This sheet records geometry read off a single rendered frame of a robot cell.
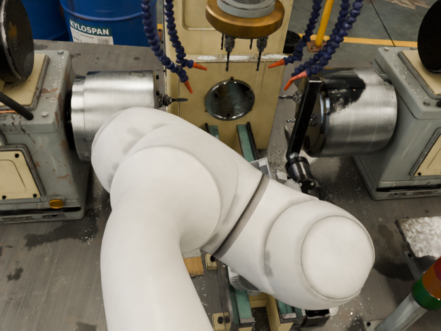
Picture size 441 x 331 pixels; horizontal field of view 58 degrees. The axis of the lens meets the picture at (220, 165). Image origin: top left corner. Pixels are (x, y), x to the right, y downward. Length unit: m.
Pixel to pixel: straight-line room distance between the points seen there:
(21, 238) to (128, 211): 0.93
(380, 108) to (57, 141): 0.79
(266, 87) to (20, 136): 0.66
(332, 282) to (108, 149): 0.23
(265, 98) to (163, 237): 0.98
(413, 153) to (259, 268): 0.89
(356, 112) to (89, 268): 0.79
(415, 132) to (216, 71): 0.55
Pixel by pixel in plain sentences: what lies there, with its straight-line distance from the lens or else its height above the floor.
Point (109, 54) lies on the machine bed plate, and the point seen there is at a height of 0.80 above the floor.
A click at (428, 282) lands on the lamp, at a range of 0.85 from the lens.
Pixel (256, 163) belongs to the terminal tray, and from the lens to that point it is 0.85.
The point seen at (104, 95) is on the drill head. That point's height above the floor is 1.16.
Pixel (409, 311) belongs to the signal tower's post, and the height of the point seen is 0.97.
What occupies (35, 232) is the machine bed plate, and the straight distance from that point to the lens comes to 1.20.
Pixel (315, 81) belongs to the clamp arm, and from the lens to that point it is 0.91.
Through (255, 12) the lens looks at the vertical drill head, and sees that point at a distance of 0.91.
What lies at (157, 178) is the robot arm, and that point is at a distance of 0.32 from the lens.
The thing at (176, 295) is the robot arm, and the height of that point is 1.54.
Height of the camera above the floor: 1.75
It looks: 47 degrees down
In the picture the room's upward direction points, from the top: 6 degrees clockwise
